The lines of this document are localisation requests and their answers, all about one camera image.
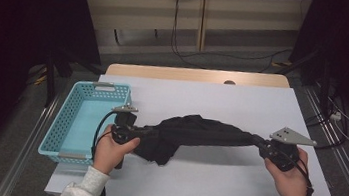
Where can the light blue plastic basket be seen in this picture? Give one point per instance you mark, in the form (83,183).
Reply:
(92,124)

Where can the white power strip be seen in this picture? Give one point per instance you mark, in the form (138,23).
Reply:
(336,116)

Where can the dark round table grommet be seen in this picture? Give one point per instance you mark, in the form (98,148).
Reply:
(230,82)

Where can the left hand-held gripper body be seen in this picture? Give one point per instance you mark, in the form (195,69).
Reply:
(125,129)

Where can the black stand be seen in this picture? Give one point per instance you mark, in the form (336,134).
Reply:
(324,89)
(50,86)

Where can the black pants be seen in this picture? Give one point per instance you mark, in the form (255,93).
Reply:
(198,131)

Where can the person's left hand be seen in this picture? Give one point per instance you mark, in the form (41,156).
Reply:
(108,153)

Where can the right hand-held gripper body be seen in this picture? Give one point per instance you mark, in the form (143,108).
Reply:
(283,155)

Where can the person's right hand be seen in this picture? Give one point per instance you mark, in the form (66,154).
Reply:
(292,186)

